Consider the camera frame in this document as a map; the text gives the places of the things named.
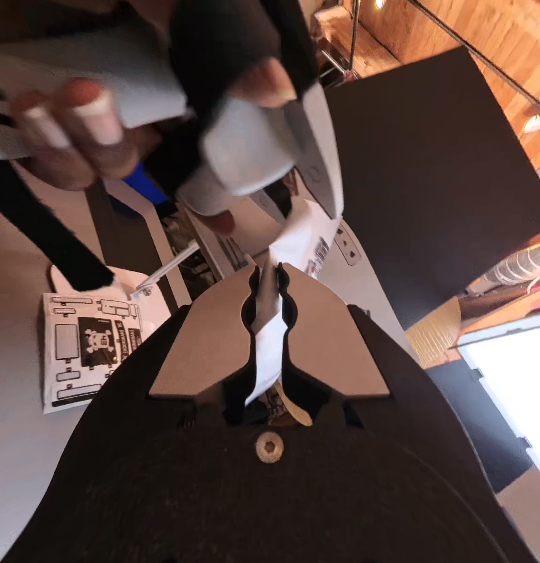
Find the person's left hand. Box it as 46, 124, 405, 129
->
11, 55, 299, 191

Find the lego instruction booklet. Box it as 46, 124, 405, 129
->
242, 196, 343, 407

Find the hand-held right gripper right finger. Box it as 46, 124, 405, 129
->
275, 262, 390, 401

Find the white stand rod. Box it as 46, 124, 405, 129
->
129, 241, 201, 301

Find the lego sticker sheet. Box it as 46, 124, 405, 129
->
42, 292, 144, 415

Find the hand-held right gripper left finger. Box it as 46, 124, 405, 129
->
149, 264, 257, 401

